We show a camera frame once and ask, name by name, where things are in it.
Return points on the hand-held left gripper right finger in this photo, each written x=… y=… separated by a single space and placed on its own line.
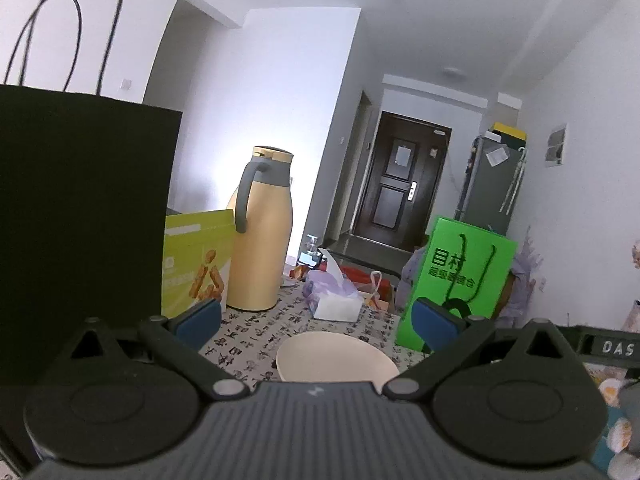
x=434 y=320

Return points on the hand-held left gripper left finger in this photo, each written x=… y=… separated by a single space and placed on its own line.
x=197 y=319

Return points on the white plate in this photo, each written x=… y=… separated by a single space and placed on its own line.
x=335 y=360

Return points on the calligraphy print tablecloth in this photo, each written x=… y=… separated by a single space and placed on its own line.
x=250 y=345

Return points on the yellow-green snack box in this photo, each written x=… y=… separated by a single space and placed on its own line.
x=195 y=260

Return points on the green paper bag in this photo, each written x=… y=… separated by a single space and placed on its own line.
x=475 y=270

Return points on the red gift box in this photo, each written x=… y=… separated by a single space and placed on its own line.
x=357 y=277

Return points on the purple puffer jacket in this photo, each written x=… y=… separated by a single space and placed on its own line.
x=525 y=285

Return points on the tissue box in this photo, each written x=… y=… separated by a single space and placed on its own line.
x=335 y=300

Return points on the yellow thermos jug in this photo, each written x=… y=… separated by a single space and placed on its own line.
x=262 y=240

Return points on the pump bottle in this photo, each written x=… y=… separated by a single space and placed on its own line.
x=312 y=247

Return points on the grey refrigerator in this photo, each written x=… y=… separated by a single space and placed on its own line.
x=487 y=190

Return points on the dark entrance door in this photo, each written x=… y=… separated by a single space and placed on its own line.
x=400 y=180

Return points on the black paper bag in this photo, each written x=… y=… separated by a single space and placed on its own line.
x=80 y=210

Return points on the hanging folded umbrella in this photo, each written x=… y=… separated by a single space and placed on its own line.
x=517 y=180

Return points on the yellow and black box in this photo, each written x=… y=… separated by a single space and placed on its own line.
x=510 y=132

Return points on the round ceiling lamp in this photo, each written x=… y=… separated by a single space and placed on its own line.
x=454 y=72

